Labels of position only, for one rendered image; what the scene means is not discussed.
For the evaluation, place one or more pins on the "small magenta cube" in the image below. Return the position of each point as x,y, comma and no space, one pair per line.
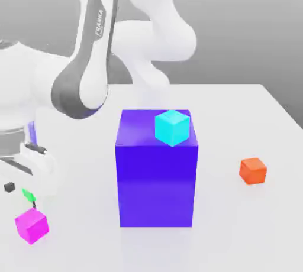
32,225

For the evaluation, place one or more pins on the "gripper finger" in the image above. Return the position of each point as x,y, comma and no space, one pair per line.
9,187
34,204

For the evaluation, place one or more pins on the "small orange cube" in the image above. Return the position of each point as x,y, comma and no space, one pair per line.
253,171

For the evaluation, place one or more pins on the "large purple box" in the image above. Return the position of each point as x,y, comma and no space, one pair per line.
156,186

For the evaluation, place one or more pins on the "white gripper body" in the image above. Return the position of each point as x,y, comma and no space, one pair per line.
43,175

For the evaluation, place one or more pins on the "small green cube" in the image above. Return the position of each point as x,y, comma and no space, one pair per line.
28,195

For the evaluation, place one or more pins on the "small cyan cube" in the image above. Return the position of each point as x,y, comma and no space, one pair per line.
172,127

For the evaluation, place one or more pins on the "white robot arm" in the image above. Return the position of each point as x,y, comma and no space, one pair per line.
94,40

